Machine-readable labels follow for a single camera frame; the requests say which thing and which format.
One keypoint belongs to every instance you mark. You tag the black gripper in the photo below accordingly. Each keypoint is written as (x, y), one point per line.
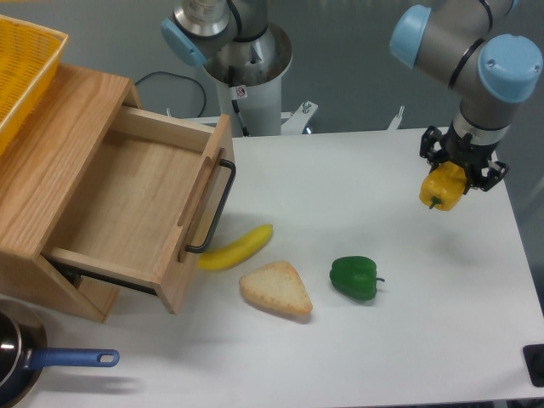
(481, 173)

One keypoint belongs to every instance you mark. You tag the yellow bell pepper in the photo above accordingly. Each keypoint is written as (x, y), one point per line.
(444, 187)

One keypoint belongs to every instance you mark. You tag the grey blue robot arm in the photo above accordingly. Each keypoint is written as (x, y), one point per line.
(493, 75)

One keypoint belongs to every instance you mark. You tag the green bell pepper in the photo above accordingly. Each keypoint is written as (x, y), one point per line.
(355, 277)

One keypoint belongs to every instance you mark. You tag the open wooden top drawer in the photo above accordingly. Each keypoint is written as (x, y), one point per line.
(152, 187)

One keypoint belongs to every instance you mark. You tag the wooden drawer cabinet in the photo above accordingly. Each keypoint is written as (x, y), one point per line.
(39, 173)

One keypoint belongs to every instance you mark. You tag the black table corner clamp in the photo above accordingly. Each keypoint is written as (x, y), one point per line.
(533, 356)

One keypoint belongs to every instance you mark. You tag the triangular bread slice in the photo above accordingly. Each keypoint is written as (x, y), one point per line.
(276, 286)

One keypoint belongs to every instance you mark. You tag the yellow banana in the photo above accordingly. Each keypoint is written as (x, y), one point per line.
(238, 251)

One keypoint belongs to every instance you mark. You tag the yellow plastic basket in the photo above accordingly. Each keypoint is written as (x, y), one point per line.
(30, 56)

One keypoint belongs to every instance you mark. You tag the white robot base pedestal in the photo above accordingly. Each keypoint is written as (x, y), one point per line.
(248, 80)

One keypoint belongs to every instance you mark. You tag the black metal drawer handle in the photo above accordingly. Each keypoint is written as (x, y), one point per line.
(200, 249)

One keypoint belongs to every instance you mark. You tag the blue handled frying pan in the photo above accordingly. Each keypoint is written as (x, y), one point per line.
(25, 352)

